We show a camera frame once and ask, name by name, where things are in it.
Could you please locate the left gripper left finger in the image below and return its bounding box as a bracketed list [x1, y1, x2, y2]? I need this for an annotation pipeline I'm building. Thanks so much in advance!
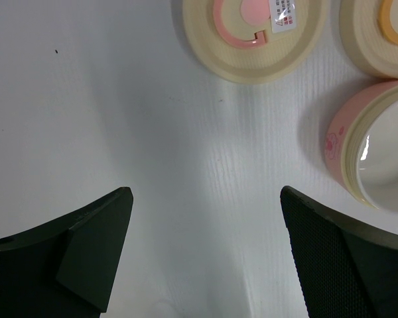
[0, 187, 133, 317]

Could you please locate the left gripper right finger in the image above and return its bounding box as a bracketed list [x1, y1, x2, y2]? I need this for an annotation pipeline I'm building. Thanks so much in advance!
[280, 186, 398, 317]

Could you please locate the pink lunch box bowl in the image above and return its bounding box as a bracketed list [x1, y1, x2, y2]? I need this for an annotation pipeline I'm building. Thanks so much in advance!
[297, 79, 398, 211]

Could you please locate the cream lid orange handle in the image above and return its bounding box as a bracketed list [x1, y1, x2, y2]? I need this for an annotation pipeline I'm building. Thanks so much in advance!
[339, 1, 398, 79]

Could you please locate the cream lid pink handle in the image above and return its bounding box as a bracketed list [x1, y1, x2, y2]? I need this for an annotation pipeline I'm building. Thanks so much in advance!
[182, 1, 328, 84]

